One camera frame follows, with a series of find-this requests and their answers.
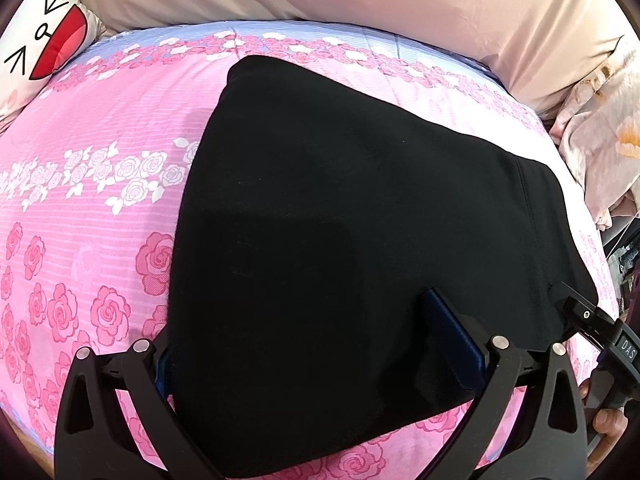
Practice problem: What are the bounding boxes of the black pants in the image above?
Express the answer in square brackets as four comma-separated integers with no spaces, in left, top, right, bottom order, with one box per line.
[167,56,598,478]

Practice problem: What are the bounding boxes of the right hand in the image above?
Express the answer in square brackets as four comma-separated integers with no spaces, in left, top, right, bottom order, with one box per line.
[587,408,628,474]

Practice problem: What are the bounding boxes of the pink floral bed sheet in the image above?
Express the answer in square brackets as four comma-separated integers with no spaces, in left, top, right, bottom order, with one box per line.
[1,22,618,469]

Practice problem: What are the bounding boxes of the grey floral blanket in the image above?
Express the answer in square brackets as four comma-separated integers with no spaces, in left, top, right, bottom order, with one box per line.
[550,36,639,231]

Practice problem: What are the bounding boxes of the beige pillow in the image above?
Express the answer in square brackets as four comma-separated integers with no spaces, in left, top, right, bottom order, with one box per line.
[81,0,634,116]

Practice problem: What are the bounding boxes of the white cartoon face cushion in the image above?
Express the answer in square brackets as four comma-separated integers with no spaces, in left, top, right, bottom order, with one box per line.
[1,0,105,129]

